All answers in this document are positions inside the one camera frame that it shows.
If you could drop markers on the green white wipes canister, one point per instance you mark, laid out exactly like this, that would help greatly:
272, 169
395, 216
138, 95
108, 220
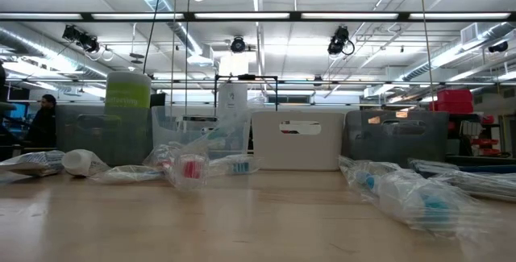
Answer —
128, 92

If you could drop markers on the clear plastic bin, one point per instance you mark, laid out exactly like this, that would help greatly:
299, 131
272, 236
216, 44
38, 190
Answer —
169, 133

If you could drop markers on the white bottle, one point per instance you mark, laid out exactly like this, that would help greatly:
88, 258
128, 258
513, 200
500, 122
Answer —
76, 163

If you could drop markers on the red white bagged toothbrush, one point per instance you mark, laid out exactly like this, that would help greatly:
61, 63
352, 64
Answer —
192, 170

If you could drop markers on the person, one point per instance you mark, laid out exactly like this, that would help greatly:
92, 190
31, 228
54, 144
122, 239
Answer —
42, 125

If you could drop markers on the black ceiling spotlight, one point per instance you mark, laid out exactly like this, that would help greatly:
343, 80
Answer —
80, 38
498, 47
238, 45
336, 44

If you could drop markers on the black background stand frame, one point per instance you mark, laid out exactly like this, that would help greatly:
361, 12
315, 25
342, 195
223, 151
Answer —
246, 77

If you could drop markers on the small black box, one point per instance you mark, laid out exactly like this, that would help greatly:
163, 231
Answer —
158, 100

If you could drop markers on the smoked grey plastic bin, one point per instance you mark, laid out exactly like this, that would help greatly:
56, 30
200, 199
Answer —
403, 149
80, 145

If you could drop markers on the black aluminium rig frame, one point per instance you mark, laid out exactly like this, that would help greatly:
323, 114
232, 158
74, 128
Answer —
483, 159

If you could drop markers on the teal white bagged toothbrush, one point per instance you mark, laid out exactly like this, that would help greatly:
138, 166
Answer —
217, 133

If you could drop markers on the shelf rack with red bins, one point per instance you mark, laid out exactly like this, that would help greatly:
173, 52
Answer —
483, 141

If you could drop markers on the small white toothpaste tube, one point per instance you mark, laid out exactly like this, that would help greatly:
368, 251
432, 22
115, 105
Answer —
32, 161

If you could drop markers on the blue lit monitor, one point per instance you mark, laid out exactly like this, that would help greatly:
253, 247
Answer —
18, 111

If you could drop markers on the red plastic storage bin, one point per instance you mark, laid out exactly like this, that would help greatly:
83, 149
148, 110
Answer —
453, 101

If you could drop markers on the white plastic bin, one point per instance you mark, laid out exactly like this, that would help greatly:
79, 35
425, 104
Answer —
298, 153

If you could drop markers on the black ceiling light bar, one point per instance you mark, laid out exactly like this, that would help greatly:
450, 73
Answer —
296, 16

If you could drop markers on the white background cylinder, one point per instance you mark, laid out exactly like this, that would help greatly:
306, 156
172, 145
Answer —
233, 94

